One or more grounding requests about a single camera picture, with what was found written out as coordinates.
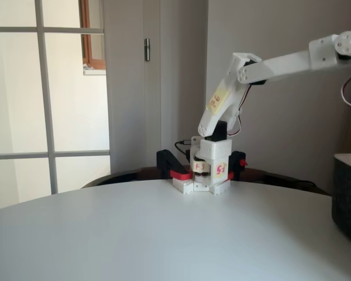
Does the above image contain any dark grey fabric speaker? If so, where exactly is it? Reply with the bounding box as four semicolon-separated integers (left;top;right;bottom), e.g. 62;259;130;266
330;152;351;252

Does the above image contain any yellow note marked F6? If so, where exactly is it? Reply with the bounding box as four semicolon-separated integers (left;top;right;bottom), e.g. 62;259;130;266
206;85;232;114

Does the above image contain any black and red table clamp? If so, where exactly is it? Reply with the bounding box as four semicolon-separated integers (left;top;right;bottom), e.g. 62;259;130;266
156;149;193;180
226;150;249;181

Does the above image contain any yellow note marked S1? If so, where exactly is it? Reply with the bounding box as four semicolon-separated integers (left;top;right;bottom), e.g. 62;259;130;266
212;162;228;179

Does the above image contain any yellow note marked F3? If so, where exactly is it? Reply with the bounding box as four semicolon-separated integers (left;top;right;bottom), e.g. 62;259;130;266
191;160;211;174

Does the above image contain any dark brown wooden furniture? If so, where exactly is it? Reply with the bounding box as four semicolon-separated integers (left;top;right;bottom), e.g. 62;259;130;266
81;166;331;196

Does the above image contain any white glass pane door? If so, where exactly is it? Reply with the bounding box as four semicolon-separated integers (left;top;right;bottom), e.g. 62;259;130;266
0;0;112;213

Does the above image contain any black USB cable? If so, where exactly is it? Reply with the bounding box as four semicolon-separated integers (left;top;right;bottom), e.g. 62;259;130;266
174;140;195;160

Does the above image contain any brown wooden window frame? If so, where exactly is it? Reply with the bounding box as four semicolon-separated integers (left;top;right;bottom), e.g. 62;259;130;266
81;0;106;71

